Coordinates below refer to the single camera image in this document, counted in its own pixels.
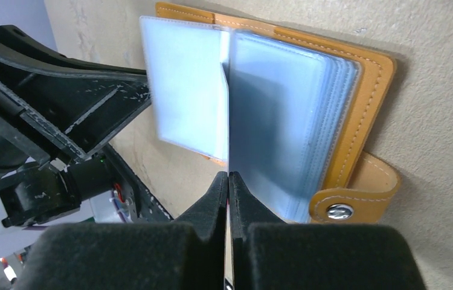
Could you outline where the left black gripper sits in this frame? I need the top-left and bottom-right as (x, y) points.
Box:
(0, 25), (151, 228)

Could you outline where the orange card holder wallet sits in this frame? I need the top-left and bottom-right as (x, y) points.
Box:
(140, 2), (400, 223)

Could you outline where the silver VIP card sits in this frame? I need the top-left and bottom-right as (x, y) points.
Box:
(222, 63), (230, 173)

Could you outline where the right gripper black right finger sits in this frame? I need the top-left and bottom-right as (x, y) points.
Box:
(228, 172), (426, 289)

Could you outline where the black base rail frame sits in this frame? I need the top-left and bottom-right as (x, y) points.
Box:
(100, 145), (173, 223)

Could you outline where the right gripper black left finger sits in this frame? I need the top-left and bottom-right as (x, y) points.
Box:
(14, 172), (228, 289)

